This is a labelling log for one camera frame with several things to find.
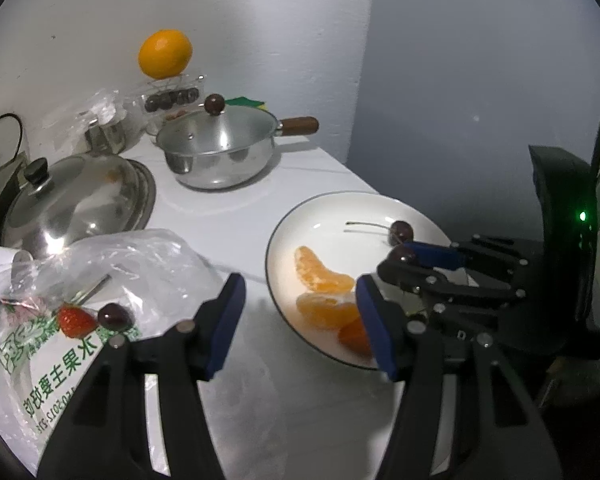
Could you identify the green yellow sponge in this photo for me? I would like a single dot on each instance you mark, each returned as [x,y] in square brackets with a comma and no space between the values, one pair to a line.
[245,101]

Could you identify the clear bag with steel cups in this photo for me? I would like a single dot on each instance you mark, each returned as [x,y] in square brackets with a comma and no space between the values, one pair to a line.
[107,135]

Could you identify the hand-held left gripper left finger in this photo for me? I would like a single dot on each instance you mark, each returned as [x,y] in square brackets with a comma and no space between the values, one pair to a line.
[225,325]

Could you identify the red strawberry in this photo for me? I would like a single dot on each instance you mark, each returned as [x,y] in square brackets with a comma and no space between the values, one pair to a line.
[75,321]

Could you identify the orange segment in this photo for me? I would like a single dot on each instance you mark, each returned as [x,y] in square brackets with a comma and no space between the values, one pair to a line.
[355,337]
[320,272]
[325,310]

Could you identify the grey refrigerator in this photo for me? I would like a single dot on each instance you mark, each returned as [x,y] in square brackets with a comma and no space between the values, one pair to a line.
[480,85]

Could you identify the steel lid black knob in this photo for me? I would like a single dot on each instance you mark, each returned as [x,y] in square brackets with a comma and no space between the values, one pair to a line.
[75,200]

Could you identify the whole orange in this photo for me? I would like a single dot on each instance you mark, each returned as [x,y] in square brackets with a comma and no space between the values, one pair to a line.
[165,55]

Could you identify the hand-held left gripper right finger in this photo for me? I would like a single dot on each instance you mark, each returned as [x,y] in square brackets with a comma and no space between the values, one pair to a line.
[375,325]

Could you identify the clear plastic fruit box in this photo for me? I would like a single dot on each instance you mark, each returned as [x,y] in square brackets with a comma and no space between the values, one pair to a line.
[172,100]

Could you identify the steel pan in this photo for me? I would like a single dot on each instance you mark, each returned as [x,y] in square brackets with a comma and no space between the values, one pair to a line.
[149,195]

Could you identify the clear printed plastic bag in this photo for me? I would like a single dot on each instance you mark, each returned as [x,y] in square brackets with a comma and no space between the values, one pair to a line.
[145,255]

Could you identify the white paper slip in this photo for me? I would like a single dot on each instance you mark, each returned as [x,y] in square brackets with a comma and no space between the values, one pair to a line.
[5,257]

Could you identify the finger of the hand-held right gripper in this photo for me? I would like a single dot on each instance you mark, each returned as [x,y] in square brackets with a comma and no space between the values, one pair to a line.
[430,282]
[437,255]

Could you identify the white plate dark rim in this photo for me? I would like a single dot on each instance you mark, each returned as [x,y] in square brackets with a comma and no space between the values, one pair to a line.
[330,215]

